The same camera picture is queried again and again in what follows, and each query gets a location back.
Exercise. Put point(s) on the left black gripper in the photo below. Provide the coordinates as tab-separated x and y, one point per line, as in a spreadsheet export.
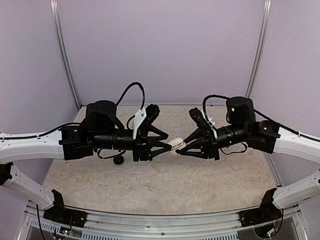
144	150

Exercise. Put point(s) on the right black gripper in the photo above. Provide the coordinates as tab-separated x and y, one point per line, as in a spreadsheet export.
209	149

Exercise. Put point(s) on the white earbud charging case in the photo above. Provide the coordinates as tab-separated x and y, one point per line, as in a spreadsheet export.
177	144

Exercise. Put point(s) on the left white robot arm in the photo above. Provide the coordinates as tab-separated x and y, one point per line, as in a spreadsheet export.
100	130

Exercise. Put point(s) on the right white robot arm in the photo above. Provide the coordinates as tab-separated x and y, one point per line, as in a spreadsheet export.
267	136

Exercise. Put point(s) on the black round charging case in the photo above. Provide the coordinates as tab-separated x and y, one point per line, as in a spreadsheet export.
118	160

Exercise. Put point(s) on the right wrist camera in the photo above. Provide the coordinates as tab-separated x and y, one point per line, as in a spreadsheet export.
203	123

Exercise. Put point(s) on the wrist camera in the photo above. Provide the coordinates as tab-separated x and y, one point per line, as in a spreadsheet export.
203	123
143	118

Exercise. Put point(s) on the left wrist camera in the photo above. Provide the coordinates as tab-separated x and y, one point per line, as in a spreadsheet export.
143	118

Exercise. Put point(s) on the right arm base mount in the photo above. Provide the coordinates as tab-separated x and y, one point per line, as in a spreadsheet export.
265	212

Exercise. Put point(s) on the front aluminium rail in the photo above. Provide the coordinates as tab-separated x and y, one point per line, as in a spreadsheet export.
101	225

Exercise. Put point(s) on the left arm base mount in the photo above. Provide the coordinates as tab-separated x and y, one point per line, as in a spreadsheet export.
60	214

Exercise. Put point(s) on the right aluminium frame post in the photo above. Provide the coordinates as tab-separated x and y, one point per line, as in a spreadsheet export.
267	4

